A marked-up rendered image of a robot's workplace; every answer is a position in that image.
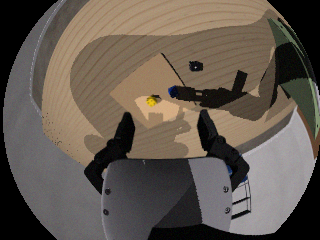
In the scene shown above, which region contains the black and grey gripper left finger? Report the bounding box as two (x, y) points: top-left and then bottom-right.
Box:
(84, 112), (135, 195)

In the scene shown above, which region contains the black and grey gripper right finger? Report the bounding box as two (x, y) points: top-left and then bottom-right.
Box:
(197, 109), (250, 193)

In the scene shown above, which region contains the yellow die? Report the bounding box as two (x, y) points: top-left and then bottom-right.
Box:
(146, 95), (157, 107)

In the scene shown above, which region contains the blue die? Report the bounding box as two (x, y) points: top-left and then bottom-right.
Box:
(168, 86), (179, 98)

